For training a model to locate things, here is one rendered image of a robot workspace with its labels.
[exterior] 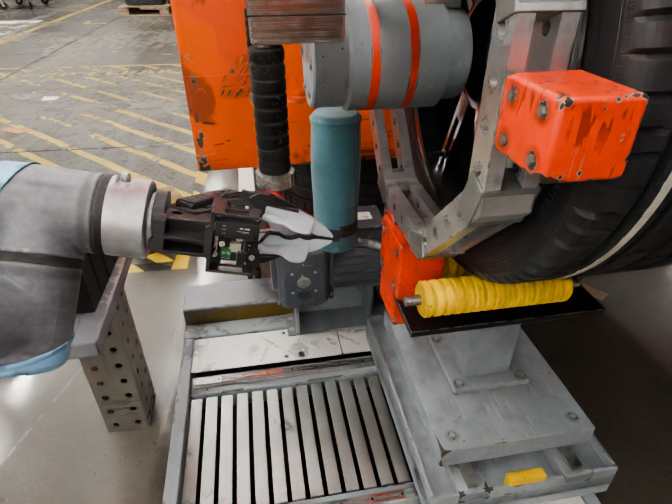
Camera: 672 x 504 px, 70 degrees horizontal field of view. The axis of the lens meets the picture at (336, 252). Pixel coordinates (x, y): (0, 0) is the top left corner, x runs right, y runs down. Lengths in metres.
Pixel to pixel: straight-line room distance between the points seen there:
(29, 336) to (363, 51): 0.48
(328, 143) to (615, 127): 0.49
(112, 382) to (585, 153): 1.04
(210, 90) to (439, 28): 0.61
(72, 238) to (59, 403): 0.92
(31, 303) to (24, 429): 0.89
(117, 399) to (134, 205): 0.76
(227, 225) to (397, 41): 0.31
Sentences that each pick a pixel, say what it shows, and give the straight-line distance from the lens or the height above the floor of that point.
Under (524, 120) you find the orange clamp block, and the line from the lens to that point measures 0.45.
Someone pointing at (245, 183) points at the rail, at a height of 0.39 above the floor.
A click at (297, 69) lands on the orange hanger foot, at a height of 0.74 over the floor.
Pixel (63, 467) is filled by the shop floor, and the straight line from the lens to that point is 1.32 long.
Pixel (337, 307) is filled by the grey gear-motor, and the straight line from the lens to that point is 1.40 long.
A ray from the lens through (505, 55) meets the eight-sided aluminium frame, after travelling 0.48.
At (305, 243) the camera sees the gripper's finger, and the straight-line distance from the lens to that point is 0.61.
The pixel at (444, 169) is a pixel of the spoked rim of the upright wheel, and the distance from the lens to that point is 0.89.
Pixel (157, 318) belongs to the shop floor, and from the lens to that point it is 1.61.
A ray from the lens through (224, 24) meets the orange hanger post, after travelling 1.12.
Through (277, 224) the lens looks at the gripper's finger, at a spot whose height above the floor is 0.69.
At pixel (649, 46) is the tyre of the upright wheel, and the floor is 0.91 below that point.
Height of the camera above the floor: 0.98
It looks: 33 degrees down
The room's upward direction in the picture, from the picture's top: straight up
